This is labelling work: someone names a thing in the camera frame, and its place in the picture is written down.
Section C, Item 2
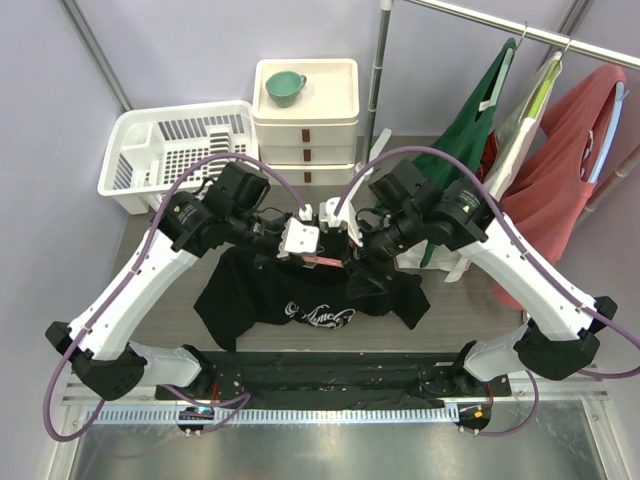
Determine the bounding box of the black t shirt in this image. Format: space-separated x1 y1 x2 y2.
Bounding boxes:
194 247 430 352

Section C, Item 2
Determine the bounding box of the pink hanger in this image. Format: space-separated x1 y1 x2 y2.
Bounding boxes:
302 256 343 268

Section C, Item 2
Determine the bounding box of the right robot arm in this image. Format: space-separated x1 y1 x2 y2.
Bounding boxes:
329 160 617 395

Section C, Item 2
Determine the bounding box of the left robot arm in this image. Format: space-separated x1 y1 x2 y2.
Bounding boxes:
45 153 310 401

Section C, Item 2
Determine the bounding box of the green t shirt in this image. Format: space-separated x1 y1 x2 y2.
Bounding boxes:
409 38 519 269

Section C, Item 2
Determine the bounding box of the salmon pink t shirt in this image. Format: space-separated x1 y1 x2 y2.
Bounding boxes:
492 62 629 309

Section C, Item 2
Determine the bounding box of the white t shirt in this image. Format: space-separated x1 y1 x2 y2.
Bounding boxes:
396 60 553 283

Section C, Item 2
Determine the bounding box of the lime green hanger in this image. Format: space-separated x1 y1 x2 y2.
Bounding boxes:
526 47 567 118

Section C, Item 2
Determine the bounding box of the light blue hanger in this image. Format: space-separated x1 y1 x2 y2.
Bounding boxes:
581 81 628 183

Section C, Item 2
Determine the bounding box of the white drawer unit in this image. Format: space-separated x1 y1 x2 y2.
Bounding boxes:
252 58 360 186

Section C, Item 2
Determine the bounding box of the white plastic basket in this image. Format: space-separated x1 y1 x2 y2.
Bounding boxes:
97 100 258 215

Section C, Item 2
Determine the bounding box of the green cup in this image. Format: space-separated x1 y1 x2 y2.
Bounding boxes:
265 71 307 108

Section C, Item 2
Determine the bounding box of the metal clothes rack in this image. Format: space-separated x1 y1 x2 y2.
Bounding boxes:
349 0 640 217

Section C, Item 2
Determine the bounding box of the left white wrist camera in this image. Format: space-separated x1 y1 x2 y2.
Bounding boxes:
277 204 320 259

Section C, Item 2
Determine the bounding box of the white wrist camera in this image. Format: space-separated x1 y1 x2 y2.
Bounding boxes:
318 197 363 247
277 204 320 259

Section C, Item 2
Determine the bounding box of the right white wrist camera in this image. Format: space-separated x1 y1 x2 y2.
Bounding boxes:
318 197 363 247

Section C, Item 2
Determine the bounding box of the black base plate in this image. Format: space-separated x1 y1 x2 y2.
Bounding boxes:
154 348 511 409

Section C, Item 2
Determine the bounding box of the white cable duct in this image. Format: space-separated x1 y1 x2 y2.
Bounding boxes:
95 404 459 426

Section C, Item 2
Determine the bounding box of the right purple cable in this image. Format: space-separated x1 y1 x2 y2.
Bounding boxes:
337 146 640 439

